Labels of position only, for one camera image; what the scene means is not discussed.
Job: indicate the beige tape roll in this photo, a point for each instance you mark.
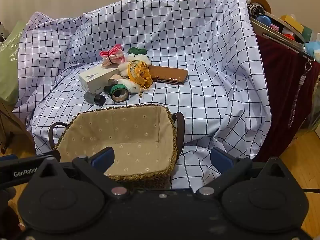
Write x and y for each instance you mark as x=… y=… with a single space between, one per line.
x=115 y=78

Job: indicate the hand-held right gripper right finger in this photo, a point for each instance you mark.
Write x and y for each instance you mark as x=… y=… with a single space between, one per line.
x=221 y=160

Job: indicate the wooden cabinet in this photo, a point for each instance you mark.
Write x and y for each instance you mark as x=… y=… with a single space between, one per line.
x=12 y=130

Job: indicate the grey metal tray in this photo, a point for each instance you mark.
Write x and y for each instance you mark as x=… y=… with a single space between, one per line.
x=275 y=36

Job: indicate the white checked bed sheet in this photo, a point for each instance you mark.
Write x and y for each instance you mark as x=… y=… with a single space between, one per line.
x=175 y=42

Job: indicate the pink white sock bundle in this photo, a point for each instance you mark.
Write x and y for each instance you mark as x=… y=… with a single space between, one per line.
x=112 y=53

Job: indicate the yellow box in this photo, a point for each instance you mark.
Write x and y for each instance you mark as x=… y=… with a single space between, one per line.
x=292 y=22

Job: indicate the wicker basket with fabric lining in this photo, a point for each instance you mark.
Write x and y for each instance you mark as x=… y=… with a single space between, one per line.
x=125 y=135

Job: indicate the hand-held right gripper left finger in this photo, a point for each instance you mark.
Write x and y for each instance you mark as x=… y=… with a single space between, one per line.
x=103 y=158

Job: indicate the dark red velvet cloth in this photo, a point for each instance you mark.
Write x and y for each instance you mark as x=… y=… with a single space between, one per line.
x=280 y=92

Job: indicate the white cardboard box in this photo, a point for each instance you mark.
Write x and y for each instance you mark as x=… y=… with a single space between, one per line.
x=96 y=78

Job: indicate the white fluffy plush toy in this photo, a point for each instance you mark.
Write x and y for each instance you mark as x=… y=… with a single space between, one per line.
x=125 y=67

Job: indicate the brown hat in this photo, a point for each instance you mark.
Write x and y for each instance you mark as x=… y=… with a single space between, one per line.
x=261 y=0

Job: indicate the orange handheld fan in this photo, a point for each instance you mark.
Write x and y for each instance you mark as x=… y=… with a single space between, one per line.
x=137 y=76

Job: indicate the green printed cushion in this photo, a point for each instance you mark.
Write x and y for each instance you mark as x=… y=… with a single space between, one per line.
x=10 y=67

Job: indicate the white green plush toy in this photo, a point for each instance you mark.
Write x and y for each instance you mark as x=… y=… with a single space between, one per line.
x=137 y=51

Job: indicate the green box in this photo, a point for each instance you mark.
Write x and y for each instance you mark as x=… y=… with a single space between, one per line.
x=307 y=33

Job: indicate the pink toy block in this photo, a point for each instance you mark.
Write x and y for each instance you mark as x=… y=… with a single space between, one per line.
x=274 y=28

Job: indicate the small black bottle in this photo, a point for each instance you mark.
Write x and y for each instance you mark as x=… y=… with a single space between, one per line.
x=108 y=89

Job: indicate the blue ball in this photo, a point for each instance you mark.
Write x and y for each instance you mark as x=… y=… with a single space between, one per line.
x=263 y=20

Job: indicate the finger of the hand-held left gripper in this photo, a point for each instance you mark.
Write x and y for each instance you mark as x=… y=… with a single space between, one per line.
x=8 y=157

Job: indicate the light blue plush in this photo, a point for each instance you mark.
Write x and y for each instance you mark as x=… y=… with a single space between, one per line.
x=312 y=50

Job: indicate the green tape roll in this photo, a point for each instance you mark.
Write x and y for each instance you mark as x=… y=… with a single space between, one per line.
x=120 y=93

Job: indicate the white plastic packet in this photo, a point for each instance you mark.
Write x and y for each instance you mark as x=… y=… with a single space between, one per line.
x=130 y=85

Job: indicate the grey bottle with black cap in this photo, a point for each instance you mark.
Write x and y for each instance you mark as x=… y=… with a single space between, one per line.
x=93 y=98

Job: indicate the brown leather case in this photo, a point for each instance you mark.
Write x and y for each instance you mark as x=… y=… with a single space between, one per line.
x=170 y=73

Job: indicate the red toy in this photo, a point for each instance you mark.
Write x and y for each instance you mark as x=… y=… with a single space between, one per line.
x=289 y=36

